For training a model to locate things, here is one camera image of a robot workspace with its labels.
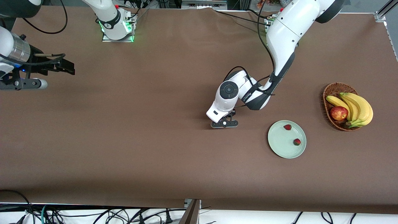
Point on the brown table post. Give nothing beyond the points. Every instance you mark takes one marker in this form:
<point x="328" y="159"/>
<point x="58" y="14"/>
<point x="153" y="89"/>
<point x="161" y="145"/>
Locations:
<point x="191" y="214"/>

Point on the pale green plate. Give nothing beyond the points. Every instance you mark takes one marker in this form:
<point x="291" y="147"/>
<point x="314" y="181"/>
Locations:
<point x="283" y="146"/>

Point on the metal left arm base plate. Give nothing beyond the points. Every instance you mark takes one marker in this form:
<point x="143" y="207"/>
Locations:
<point x="266" y="25"/>

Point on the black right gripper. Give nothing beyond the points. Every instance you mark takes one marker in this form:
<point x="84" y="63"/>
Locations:
<point x="43" y="63"/>

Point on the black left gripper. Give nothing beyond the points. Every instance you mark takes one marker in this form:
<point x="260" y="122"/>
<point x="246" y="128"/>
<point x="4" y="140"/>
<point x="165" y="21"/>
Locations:
<point x="233" y="113"/>

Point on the aluminium frame profile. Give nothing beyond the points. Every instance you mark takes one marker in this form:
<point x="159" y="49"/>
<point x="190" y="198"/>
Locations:
<point x="390" y="34"/>

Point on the yellow banana bunch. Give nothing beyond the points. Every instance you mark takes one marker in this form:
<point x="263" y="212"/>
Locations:
<point x="360" y="109"/>

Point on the red apple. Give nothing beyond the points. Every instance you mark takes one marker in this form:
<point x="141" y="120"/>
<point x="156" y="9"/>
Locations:
<point x="339" y="113"/>

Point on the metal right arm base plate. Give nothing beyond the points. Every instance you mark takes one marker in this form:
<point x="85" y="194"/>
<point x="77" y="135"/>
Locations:
<point x="132" y="34"/>

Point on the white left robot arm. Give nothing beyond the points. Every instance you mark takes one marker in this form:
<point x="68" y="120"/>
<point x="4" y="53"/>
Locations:
<point x="289" y="31"/>

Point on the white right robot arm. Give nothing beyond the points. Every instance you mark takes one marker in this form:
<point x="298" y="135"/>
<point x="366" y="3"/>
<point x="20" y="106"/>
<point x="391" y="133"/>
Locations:
<point x="108" y="15"/>

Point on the red strawberry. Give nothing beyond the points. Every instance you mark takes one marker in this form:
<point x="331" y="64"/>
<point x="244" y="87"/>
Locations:
<point x="297" y="142"/>
<point x="287" y="127"/>

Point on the brown wicker basket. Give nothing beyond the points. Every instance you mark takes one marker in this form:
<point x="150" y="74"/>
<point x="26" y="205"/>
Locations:
<point x="332" y="93"/>

